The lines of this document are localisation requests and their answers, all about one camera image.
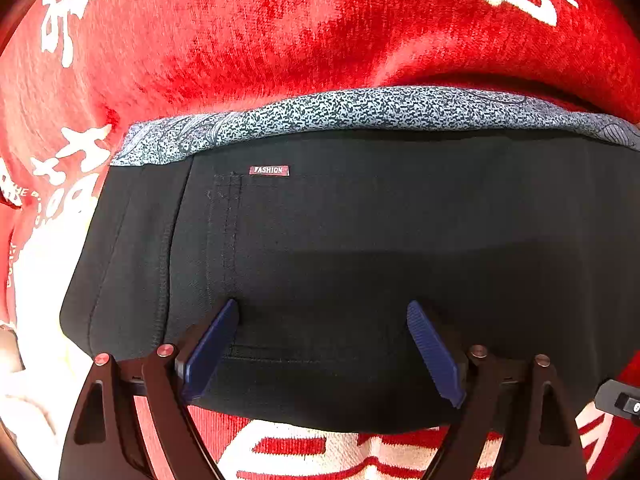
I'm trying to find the black pants with blue trim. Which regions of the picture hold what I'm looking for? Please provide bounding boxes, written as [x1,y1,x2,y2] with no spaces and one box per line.
[60,87,639,432]

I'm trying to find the red wedding bedspread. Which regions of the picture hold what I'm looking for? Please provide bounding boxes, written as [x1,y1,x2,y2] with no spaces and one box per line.
[1,0,639,479]

